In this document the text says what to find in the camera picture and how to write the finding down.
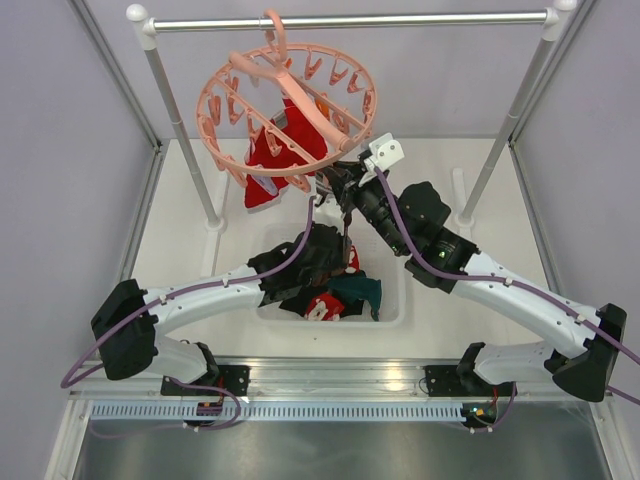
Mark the red sock white letters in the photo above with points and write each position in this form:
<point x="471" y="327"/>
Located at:
<point x="261" y="191"/>

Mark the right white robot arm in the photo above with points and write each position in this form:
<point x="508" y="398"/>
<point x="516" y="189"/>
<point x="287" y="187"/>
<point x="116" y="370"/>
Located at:
<point x="579" y="344"/>

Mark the white perforated basket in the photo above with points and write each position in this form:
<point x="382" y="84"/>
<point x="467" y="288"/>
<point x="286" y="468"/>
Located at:
<point x="378" y="263"/>

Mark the black sock white stripes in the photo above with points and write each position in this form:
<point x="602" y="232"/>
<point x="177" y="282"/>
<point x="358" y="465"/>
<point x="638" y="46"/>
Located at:
<point x="299" y="306"/>

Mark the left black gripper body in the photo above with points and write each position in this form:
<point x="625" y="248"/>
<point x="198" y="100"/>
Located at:
<point x="336" y="261"/>

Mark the metal drying rack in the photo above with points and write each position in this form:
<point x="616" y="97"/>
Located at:
<point x="553" y="21"/>

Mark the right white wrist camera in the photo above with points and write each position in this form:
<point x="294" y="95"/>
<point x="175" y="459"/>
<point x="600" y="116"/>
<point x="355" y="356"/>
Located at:
<point x="386" y="151"/>

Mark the red santa sock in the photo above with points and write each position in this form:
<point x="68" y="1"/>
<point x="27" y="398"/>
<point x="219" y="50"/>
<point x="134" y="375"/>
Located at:
<point x="324" y="307"/>
<point x="353" y="264"/>

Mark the brown striped sock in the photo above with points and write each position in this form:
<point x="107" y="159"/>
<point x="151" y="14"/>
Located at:
<point x="343" y="231"/>

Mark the white slotted cable duct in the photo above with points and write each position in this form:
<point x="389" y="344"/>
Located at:
<point x="188" y="410"/>

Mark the metal base rail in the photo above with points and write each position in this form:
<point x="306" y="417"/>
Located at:
<point x="334" y="379"/>

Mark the pink round clip hanger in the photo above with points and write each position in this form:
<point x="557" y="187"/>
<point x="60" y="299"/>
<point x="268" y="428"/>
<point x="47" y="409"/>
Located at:
<point x="338" y="99"/>

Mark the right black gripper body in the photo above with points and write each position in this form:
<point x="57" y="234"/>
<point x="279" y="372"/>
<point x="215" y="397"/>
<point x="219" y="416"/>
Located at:
<point x="370" y="199"/>

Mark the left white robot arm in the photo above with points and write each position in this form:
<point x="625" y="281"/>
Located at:
<point x="132" y="325"/>

